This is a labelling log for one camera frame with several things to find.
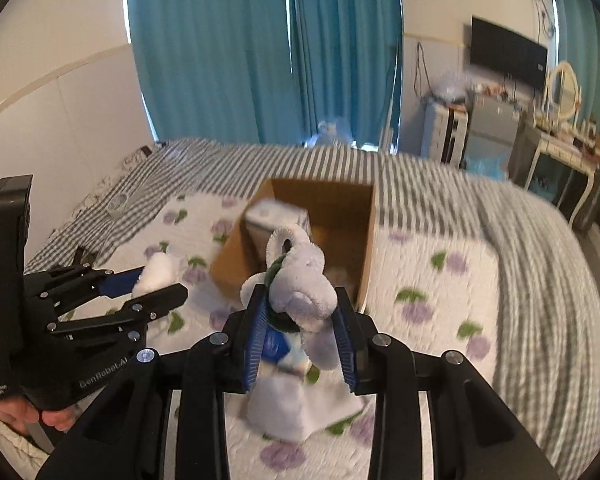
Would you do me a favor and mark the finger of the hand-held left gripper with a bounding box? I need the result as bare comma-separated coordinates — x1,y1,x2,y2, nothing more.
24,263,146,311
45,282,189,346

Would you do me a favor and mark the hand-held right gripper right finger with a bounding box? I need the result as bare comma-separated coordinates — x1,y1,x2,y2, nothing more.
331,285,561,480

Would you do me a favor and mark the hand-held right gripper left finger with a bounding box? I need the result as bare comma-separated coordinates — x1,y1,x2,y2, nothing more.
36,283,273,480

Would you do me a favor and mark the small white plush toy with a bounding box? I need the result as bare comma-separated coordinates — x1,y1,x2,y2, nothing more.
131,253,181,298

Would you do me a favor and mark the grey plush elephant toy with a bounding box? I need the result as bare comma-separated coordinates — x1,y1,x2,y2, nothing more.
240,225,366,443

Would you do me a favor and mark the brown cardboard box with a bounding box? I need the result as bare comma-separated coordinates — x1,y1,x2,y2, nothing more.
209,177,378,313

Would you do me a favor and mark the white knit sleeve forearm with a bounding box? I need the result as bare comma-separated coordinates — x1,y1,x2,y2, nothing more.
0,400,56,480

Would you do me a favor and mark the person's left hand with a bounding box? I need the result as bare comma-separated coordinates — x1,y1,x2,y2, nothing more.
0,394,77,433

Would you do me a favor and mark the floral white quilt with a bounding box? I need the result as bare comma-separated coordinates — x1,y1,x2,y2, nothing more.
55,192,506,480

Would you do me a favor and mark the clear plastic bag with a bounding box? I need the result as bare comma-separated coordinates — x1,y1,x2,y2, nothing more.
305,117,358,150

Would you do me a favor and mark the white storage cabinet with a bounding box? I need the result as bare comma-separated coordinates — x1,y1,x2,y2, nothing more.
422,102,470,163

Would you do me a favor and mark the grey small refrigerator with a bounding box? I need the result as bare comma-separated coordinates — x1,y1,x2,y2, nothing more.
464,91,523,171

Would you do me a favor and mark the teal curtain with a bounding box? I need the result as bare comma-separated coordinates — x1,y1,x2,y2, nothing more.
125,0,403,153
547,0,600,146

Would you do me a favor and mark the white dressing table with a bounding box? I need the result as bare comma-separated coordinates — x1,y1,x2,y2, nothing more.
522,120,600,226

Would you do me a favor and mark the white vanity mirror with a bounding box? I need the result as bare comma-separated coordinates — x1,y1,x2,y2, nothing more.
544,61,581,128

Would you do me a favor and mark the black wall television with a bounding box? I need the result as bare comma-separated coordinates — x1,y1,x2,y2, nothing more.
470,16,549,92

